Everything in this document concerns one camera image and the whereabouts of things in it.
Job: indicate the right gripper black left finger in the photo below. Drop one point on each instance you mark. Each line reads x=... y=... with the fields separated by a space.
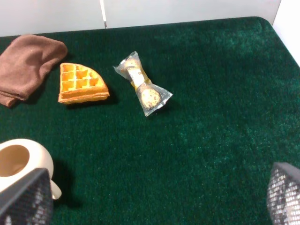
x=28 y=201

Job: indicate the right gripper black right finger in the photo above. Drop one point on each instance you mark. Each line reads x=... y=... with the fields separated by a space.
x=283 y=194

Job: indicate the yellow waffle quarter piece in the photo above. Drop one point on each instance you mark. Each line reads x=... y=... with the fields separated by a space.
x=80 y=84

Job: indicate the clear wrapped cookie packet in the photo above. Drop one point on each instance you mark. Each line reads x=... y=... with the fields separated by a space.
x=151 y=96

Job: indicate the cream ceramic teapot without lid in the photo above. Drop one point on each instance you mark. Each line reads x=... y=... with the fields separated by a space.
x=18 y=157

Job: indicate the green velvet table cloth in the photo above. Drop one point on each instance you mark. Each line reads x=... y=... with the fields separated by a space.
x=204 y=158

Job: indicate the folded reddish brown cloth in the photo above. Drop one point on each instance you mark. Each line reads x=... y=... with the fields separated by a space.
x=25 y=64

